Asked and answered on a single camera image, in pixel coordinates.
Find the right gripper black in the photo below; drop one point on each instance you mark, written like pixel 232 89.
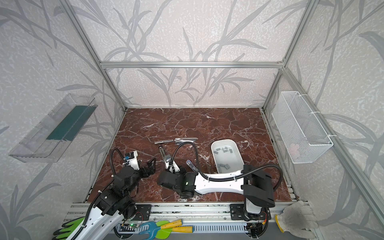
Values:
pixel 167 165

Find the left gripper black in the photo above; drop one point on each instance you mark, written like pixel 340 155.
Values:
pixel 143 168

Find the black white stapler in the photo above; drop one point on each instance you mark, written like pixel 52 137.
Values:
pixel 170 166

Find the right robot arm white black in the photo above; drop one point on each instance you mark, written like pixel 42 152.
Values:
pixel 253 183

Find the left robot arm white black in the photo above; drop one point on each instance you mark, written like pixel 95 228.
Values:
pixel 113 204

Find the white plastic tray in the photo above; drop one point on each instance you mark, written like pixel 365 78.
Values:
pixel 235 160

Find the green black work glove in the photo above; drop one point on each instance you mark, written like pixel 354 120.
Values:
pixel 69 229

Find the pink object in basket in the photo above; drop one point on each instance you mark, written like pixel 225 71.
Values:
pixel 294 151

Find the white knit work glove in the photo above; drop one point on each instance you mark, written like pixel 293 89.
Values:
pixel 297 219

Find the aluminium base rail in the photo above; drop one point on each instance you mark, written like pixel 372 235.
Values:
pixel 218 217

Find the green trowel yellow handle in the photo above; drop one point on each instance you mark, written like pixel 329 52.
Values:
pixel 163 234

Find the clear acrylic wall shelf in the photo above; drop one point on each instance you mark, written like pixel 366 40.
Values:
pixel 47 141

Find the white wire mesh basket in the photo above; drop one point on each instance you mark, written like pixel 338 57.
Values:
pixel 299 124

